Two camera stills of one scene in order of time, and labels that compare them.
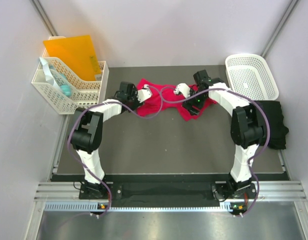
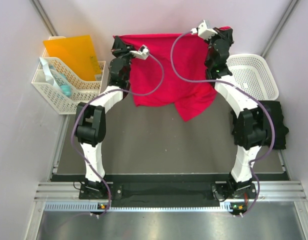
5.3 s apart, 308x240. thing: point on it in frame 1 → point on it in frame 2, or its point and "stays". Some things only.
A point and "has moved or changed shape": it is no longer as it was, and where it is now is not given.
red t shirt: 164,98 has moved or changed shape
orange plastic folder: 78,52 stays
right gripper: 188,105 → 226,35
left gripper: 137,104 → 118,47
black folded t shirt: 278,129 stays
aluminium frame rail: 267,192 stays
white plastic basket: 249,74 stays
